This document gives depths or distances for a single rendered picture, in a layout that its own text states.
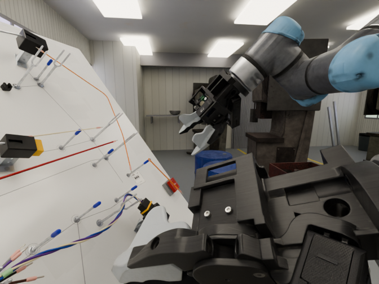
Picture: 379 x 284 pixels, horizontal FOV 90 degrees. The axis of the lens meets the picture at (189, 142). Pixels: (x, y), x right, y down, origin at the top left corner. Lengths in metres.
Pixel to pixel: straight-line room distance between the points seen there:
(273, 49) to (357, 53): 0.16
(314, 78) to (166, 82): 6.07
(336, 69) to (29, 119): 0.65
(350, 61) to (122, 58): 5.07
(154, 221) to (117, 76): 5.08
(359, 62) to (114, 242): 0.58
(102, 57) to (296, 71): 5.09
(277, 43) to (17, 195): 0.59
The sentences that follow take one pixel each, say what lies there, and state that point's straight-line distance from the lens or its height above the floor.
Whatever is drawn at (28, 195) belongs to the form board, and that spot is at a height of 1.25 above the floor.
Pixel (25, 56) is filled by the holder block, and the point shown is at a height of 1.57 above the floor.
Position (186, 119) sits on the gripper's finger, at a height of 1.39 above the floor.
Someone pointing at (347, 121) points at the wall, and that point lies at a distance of 9.18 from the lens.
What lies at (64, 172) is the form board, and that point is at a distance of 0.56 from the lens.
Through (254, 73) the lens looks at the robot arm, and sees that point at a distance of 0.46.
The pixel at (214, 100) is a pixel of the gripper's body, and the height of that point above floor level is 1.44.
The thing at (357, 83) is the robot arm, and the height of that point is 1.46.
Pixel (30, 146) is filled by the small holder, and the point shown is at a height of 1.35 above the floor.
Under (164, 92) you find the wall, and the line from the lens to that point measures 6.36.
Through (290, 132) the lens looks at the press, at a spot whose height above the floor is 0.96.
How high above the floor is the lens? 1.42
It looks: 10 degrees down
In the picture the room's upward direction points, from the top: straight up
